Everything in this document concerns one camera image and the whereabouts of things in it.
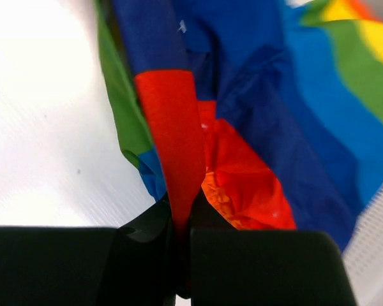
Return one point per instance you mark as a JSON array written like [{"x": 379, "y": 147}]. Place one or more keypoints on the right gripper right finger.
[{"x": 228, "y": 266}]

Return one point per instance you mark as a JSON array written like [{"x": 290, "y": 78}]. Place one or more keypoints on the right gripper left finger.
[{"x": 128, "y": 265}]

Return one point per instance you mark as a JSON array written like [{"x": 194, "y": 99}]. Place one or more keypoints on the rainbow striped shorts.
[{"x": 273, "y": 111}]

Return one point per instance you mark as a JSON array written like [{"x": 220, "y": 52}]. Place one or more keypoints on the white plastic basket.
[{"x": 363, "y": 257}]

